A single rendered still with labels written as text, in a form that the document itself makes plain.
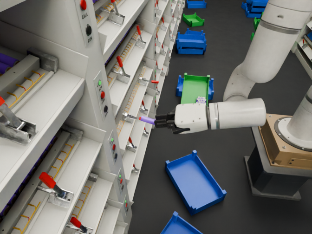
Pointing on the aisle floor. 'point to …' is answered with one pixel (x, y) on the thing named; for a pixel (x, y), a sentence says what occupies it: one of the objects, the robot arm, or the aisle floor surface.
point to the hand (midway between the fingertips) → (161, 120)
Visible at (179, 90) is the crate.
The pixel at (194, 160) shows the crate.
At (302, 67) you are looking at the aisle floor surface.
